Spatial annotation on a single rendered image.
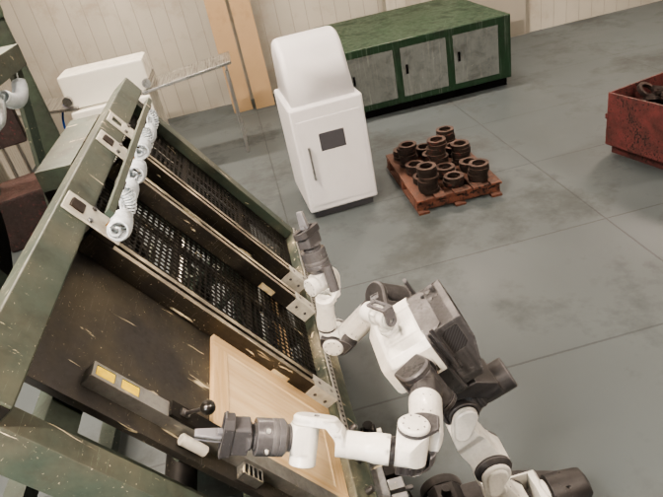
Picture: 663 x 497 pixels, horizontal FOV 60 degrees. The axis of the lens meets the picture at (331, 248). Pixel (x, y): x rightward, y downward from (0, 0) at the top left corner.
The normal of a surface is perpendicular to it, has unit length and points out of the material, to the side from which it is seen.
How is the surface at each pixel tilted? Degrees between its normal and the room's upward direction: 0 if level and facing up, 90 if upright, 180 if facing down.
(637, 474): 0
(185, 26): 90
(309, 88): 72
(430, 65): 90
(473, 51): 90
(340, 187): 90
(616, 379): 0
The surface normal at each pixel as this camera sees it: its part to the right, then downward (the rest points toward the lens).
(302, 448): 0.27, -0.05
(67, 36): 0.18, 0.49
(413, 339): -0.55, -0.67
